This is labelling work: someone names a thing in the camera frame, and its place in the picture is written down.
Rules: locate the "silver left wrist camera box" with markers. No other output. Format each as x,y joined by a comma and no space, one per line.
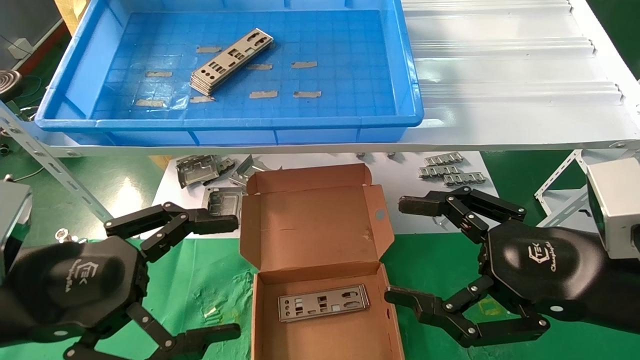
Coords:
12,215

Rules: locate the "folded grey metal bracket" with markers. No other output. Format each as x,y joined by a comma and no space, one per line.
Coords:
250,170

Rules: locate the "green cloth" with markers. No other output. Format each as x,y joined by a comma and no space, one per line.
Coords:
200,280

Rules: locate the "brown cardboard box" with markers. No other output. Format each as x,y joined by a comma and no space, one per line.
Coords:
310,225

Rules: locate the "white board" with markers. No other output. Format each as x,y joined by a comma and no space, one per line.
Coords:
400,180

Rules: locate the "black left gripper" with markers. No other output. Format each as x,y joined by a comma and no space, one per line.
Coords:
75,280

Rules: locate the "blue plastic tray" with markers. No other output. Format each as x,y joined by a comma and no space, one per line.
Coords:
350,75

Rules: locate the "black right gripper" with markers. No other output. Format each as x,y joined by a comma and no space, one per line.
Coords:
550,270

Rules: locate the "large grey metal bracket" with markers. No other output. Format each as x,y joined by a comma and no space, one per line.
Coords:
197,170

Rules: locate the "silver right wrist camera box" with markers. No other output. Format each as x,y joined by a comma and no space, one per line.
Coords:
620,200

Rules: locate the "small white tape scrap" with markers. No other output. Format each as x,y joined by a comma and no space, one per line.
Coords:
210,312

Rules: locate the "small grey metal bracket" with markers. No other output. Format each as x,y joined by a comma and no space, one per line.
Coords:
226,164

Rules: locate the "silver binder clip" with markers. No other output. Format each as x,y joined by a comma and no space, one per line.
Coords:
62,233

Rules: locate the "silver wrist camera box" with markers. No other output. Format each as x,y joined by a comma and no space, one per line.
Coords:
12,215
620,200

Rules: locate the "white wall socket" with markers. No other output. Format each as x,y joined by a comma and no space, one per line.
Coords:
20,48

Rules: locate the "wooden stool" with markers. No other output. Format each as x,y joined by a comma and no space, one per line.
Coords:
67,12

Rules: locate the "silver metal I/O shield plate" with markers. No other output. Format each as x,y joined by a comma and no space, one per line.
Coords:
205,92
246,48
362,300

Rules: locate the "grey slotted steel shelf post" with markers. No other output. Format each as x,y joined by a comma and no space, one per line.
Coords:
560,172
50,162

